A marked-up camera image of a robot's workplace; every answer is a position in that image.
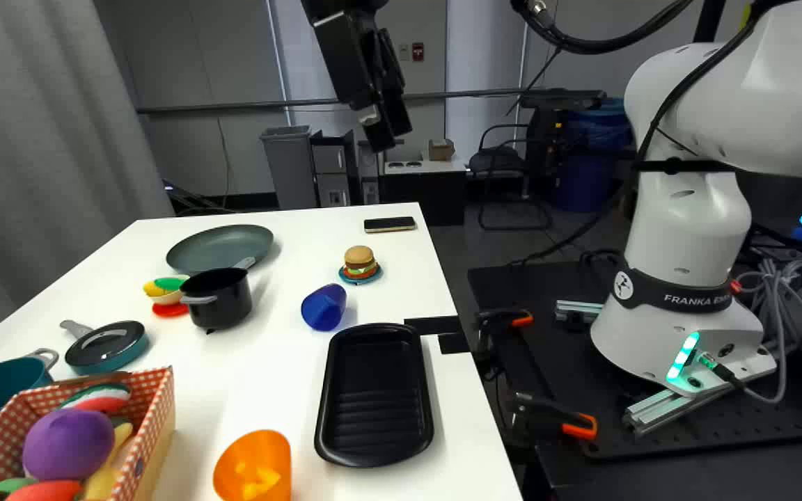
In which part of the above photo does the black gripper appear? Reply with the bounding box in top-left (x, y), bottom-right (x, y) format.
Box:
top-left (302, 0), bottom-right (415, 152)

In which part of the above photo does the translucent orange plastic cup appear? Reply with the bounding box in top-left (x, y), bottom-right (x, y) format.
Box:
top-left (212, 429), bottom-right (297, 501)

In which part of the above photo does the blue plastic cup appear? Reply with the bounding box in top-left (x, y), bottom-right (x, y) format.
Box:
top-left (298, 280), bottom-right (348, 333)

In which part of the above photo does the black ridged oven tray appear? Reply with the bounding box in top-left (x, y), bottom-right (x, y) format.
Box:
top-left (312, 319), bottom-right (439, 469)

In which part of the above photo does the small cardboard box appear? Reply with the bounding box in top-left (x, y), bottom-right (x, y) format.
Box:
top-left (427, 135), bottom-right (458, 165)

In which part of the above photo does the grey drawer cabinet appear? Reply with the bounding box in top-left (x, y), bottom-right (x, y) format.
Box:
top-left (309, 130), bottom-right (381, 208)

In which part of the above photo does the low black desk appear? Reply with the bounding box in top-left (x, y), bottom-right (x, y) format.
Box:
top-left (380, 159), bottom-right (471, 229)

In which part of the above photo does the flat black phone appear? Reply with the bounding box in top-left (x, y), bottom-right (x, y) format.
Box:
top-left (363, 215), bottom-right (420, 234)

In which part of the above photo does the grey waste bin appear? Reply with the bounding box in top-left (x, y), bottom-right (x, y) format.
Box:
top-left (259, 124), bottom-right (320, 212)

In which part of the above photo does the black mesh chair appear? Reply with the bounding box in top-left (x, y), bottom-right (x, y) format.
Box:
top-left (468, 122), bottom-right (557, 234)

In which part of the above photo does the toy hamburger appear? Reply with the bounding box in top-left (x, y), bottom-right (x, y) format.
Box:
top-left (341, 243), bottom-right (381, 280)

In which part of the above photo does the small teal saucer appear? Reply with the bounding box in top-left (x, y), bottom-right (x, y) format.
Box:
top-left (337, 261), bottom-right (388, 286)

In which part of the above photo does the black background equipment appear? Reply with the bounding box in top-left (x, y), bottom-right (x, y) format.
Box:
top-left (521, 88), bottom-right (607, 177)

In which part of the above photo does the blue plastic barrel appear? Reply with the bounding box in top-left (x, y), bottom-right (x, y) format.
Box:
top-left (550, 95), bottom-right (635, 215)

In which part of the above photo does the large grey-green plate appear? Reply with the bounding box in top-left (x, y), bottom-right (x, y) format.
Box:
top-left (164, 222), bottom-right (276, 279)

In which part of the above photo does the black orange bar clamp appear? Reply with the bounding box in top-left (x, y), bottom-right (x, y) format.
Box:
top-left (478, 305), bottom-right (537, 339)
top-left (511, 393), bottom-right (603, 446)

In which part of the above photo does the black toy pot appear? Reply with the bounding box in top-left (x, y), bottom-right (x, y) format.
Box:
top-left (180, 265), bottom-right (258, 333)

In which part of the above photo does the green toy food slice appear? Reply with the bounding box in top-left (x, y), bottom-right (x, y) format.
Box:
top-left (152, 273), bottom-right (191, 294)

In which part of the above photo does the red toy food slice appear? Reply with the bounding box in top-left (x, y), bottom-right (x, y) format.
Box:
top-left (152, 297), bottom-right (193, 319)

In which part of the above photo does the grey curtain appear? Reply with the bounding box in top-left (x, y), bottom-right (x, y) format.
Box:
top-left (0, 0), bottom-right (177, 357)

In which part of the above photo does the teal toy frying pan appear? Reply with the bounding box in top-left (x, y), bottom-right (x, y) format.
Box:
top-left (58, 316), bottom-right (153, 378)

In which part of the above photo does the red patterned cardboard basket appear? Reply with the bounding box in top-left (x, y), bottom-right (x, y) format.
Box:
top-left (0, 364), bottom-right (180, 501)

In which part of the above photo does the red white plush toy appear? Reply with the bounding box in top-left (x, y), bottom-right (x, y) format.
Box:
top-left (63, 383), bottom-right (138, 424)

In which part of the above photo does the yellow plush toy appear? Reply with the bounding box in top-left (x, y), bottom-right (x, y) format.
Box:
top-left (79, 421), bottom-right (138, 501)

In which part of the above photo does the purple plush ball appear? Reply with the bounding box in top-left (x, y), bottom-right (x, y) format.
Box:
top-left (19, 407), bottom-right (118, 481)

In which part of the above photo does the short aluminium rail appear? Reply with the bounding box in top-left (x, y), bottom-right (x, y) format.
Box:
top-left (556, 294), bottom-right (607, 325)

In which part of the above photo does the long aluminium rail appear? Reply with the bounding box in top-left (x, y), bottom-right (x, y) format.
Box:
top-left (621, 357), bottom-right (784, 439)

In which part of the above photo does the grey cable bundle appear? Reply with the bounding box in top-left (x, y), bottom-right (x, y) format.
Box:
top-left (730, 258), bottom-right (802, 407)

